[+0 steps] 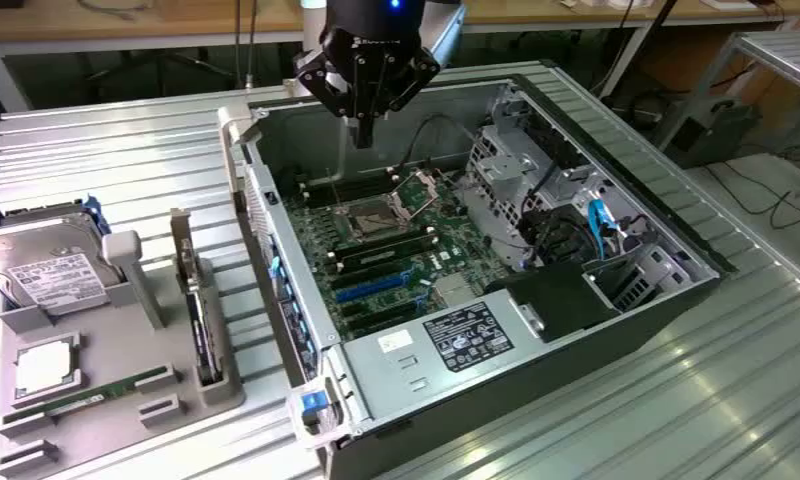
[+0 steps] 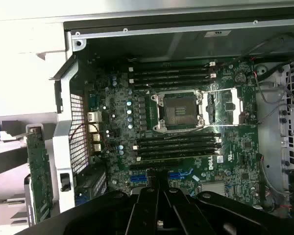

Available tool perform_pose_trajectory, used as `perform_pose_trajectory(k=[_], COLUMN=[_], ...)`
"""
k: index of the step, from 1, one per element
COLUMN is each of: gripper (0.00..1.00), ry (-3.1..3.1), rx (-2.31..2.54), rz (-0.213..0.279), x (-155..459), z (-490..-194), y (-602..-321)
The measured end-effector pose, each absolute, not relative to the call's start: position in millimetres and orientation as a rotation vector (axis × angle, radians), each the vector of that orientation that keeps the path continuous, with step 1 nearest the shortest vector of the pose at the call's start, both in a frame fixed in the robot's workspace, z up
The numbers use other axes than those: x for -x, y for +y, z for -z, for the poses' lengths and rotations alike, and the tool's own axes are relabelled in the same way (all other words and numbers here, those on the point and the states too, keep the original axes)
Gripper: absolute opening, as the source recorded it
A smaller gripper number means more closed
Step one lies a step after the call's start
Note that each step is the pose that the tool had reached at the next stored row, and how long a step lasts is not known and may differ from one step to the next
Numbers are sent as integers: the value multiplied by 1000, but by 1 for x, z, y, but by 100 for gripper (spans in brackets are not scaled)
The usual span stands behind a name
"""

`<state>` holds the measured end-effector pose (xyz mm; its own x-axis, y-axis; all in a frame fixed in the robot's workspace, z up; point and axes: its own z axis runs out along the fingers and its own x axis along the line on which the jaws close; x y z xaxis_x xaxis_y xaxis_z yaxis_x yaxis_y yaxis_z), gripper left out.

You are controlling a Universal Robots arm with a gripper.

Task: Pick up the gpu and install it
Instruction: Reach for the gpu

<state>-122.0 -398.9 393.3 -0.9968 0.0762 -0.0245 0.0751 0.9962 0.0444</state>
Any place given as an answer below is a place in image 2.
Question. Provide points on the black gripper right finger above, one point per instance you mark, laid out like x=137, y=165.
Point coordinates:
x=176, y=215

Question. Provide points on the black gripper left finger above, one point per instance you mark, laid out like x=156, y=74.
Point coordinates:
x=142, y=213

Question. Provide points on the blue expansion slot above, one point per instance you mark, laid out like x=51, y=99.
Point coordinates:
x=138, y=178

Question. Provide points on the silver chipset heatsink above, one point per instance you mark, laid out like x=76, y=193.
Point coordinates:
x=213, y=188

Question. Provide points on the black expansion slot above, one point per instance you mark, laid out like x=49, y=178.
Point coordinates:
x=152, y=165

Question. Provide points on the green motherboard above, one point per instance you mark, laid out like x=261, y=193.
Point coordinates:
x=235, y=147

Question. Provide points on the socket locking lever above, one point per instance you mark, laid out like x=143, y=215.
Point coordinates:
x=225, y=125

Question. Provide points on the CPU socket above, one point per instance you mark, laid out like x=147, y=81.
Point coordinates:
x=181, y=112

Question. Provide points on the silver ethernet port block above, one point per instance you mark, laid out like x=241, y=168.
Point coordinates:
x=94, y=117

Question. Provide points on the grey parts rack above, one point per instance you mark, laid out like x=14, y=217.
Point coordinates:
x=14, y=210

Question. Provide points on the round coin battery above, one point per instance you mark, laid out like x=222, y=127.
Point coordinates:
x=240, y=77

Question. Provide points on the black and silver PC case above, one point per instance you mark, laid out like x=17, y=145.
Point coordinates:
x=161, y=46

